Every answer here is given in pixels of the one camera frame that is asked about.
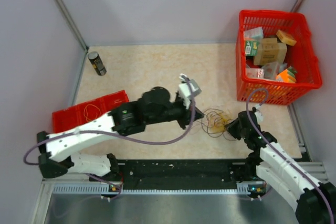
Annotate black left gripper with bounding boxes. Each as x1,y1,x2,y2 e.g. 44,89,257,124
146,95,204,130

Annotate cable bundle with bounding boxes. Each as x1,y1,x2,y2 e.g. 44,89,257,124
193,107,237,141

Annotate yellow cable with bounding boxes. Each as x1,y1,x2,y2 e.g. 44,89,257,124
83,104,102,123

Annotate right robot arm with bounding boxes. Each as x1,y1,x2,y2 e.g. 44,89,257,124
225,109,335,223

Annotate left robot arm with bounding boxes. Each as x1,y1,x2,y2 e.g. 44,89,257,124
37,83,204,180

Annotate white red packet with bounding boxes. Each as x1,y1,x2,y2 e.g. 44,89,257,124
245,68,265,79

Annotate pale pink box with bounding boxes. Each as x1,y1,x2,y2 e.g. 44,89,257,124
262,61,280,80

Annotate orange green box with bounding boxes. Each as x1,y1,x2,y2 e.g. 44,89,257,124
276,67,297,83

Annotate green small box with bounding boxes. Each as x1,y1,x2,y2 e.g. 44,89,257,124
244,39,260,57

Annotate large brown cardboard box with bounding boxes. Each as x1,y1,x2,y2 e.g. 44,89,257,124
253,38,287,66

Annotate red plastic basket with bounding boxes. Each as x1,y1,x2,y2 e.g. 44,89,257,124
236,10,323,105

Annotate white pastel box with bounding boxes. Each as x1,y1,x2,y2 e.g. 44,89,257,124
243,26,264,40

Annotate yellow orange small box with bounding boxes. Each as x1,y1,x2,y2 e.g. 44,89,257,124
276,29,297,46

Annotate black cylindrical can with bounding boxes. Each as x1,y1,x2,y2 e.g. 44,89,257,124
88,51,107,76

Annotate red plastic tray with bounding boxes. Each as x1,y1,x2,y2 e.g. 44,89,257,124
52,90,129,133

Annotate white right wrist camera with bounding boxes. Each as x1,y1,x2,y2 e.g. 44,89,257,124
254,104,264,124

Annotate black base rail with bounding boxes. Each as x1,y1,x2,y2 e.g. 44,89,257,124
73,158,310,196

